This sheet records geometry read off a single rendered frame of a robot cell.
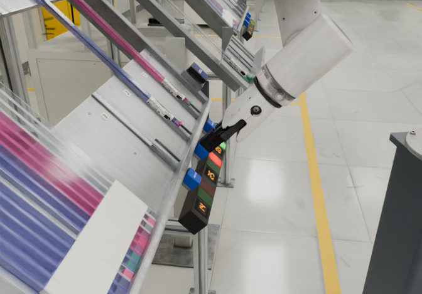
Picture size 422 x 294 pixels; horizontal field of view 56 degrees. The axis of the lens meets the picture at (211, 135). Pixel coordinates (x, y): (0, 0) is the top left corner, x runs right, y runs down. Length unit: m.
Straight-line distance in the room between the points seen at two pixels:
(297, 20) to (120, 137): 0.39
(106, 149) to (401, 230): 0.66
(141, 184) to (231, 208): 1.22
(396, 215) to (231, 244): 0.81
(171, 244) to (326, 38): 1.14
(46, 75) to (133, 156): 1.42
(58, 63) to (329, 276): 1.46
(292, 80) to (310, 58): 0.05
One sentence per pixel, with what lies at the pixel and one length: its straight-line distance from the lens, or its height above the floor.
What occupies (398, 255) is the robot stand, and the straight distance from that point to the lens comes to 1.01.
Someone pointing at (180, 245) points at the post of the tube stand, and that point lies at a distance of 1.61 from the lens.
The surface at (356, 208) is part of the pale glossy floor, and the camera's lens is 1.93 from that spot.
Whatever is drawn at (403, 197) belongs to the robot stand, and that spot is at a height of 0.59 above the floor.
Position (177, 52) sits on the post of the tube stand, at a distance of 1.24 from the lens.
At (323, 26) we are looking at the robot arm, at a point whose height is 0.96.
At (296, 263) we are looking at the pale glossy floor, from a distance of 1.59.
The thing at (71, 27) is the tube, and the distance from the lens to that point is 0.80.
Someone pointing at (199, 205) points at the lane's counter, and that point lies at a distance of 0.72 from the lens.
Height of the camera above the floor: 1.09
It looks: 27 degrees down
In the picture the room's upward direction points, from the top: straight up
